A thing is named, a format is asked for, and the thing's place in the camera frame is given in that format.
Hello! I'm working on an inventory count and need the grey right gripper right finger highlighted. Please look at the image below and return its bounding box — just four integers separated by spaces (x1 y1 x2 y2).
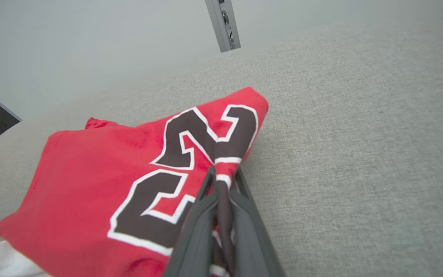
230 169 285 277

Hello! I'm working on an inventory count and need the grey metal partition post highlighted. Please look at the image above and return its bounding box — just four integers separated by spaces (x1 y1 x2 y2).
205 0 241 53

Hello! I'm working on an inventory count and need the grey fabric sofa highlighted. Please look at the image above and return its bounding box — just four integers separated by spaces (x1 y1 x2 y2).
0 23 443 277

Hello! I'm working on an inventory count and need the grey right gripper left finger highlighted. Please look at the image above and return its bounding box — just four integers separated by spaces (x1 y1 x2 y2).
163 166 218 277

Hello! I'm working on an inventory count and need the red and white basketball jersey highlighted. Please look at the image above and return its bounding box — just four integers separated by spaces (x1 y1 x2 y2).
0 87 270 277

